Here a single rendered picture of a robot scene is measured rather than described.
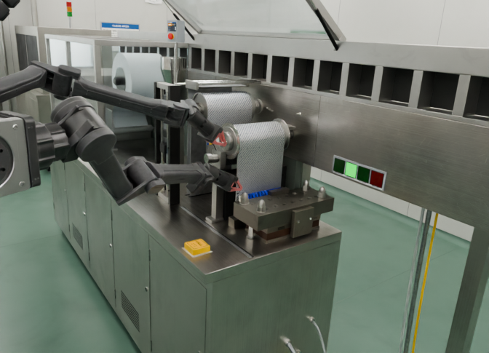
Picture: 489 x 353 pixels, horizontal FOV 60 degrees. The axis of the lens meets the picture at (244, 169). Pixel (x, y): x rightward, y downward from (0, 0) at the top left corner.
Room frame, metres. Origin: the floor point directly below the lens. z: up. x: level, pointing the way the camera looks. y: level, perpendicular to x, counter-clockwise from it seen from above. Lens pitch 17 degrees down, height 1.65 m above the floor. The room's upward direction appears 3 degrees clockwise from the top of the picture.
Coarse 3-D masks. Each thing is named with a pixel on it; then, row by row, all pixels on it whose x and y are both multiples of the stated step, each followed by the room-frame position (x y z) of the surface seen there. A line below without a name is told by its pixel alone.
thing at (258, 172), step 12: (252, 156) 1.65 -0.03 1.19; (264, 156) 1.68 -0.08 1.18; (276, 156) 1.72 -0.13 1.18; (240, 168) 1.61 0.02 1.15; (252, 168) 1.65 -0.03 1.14; (264, 168) 1.69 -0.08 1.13; (276, 168) 1.72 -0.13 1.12; (240, 180) 1.61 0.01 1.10; (252, 180) 1.65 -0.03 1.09; (264, 180) 1.69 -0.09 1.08; (276, 180) 1.73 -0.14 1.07; (240, 192) 1.62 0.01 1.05; (252, 192) 1.65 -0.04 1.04
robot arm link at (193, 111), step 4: (192, 108) 1.53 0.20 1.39; (188, 112) 1.51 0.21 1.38; (192, 112) 1.51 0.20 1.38; (196, 112) 1.51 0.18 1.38; (188, 116) 1.51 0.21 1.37; (192, 116) 1.50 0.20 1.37; (196, 116) 1.51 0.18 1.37; (200, 116) 1.52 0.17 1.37; (188, 120) 1.50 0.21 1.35; (192, 120) 1.50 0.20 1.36; (196, 120) 1.51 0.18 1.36; (200, 120) 1.51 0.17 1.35; (192, 124) 1.52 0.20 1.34; (196, 124) 1.51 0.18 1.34; (200, 124) 1.52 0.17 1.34
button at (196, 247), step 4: (196, 240) 1.41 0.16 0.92; (200, 240) 1.42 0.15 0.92; (184, 244) 1.39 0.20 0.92; (188, 244) 1.38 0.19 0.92; (192, 244) 1.38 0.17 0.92; (196, 244) 1.39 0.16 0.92; (200, 244) 1.39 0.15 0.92; (204, 244) 1.39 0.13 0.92; (188, 248) 1.37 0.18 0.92; (192, 248) 1.35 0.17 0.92; (196, 248) 1.35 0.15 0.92; (200, 248) 1.36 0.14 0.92; (204, 248) 1.37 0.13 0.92; (208, 248) 1.38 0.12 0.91; (192, 252) 1.34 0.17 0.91; (196, 252) 1.35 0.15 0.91; (200, 252) 1.36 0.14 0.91; (204, 252) 1.37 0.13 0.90
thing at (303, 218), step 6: (294, 210) 1.52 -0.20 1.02; (300, 210) 1.52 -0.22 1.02; (306, 210) 1.54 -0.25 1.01; (312, 210) 1.56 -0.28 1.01; (294, 216) 1.51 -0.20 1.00; (300, 216) 1.52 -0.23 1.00; (306, 216) 1.54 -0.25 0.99; (312, 216) 1.56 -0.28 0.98; (294, 222) 1.51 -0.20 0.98; (300, 222) 1.52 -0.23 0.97; (306, 222) 1.54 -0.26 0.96; (312, 222) 1.56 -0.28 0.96; (294, 228) 1.51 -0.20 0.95; (300, 228) 1.52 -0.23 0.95; (306, 228) 1.55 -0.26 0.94; (294, 234) 1.51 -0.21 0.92; (300, 234) 1.53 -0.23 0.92
